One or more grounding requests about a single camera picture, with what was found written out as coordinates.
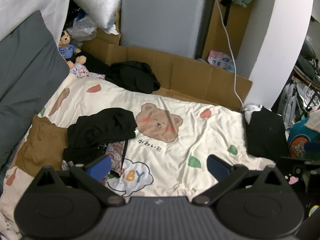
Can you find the grey folded garment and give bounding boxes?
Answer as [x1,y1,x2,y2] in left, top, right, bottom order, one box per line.
[0,10,70,170]

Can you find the black shorts with bear-print sides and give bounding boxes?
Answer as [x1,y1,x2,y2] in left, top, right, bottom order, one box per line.
[61,107,138,179]

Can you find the white folded garment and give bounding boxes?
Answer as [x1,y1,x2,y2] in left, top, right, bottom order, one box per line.
[244,104,263,124]

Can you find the folded black garment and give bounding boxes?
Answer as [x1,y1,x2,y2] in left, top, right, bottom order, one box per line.
[245,106,289,158]

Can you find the pale beige bundle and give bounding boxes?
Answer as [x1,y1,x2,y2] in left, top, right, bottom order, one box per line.
[309,110,320,130]

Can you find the crumpled black garment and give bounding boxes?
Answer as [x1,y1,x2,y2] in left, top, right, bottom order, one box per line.
[105,60,161,94]

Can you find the white cable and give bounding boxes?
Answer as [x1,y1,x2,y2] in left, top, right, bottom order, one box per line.
[212,0,245,111]

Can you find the pink tissue packet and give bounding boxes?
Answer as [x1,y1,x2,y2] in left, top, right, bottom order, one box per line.
[207,50,237,74]

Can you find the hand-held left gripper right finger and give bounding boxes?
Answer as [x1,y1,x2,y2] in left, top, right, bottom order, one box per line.
[193,154,287,205]

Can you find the brown cardboard sheet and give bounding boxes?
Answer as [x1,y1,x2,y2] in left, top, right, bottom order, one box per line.
[81,27,253,110]

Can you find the black hanging strap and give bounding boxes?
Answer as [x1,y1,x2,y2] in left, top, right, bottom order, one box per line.
[220,0,236,27]

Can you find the grey backpack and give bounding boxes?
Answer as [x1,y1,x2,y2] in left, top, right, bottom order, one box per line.
[281,82,304,128]

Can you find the cream bear-print blanket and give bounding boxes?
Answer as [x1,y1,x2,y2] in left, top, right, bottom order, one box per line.
[0,74,278,240]

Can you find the floral patterned cloth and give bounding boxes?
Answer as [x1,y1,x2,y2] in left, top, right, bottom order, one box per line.
[69,62,107,80]

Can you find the brown cardboard box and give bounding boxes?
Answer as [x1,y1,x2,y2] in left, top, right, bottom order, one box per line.
[202,0,253,63]

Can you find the teddy bear in blue shirt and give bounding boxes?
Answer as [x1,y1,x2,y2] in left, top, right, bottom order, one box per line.
[58,30,87,69]

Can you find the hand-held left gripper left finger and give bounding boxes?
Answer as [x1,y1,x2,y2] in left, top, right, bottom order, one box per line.
[31,154,125,207]

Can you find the white bubble wrap roll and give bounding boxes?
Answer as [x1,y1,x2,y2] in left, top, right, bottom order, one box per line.
[70,0,123,34]

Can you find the clear plastic bag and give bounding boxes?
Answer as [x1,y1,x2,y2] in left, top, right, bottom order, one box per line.
[66,17,98,43]

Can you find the dark flat cloth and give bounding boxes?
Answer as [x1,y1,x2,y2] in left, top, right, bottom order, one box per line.
[71,51,112,75]

